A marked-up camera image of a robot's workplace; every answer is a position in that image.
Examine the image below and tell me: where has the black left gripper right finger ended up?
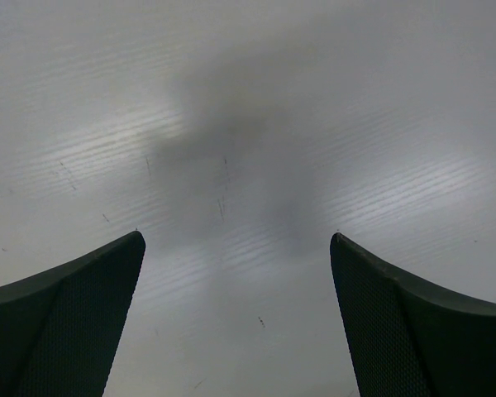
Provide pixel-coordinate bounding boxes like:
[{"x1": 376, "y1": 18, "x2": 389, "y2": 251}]
[{"x1": 330, "y1": 233, "x2": 496, "y2": 396}]

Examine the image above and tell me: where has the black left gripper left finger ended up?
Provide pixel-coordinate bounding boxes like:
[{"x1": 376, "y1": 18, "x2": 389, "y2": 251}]
[{"x1": 0, "y1": 231, "x2": 145, "y2": 396}]

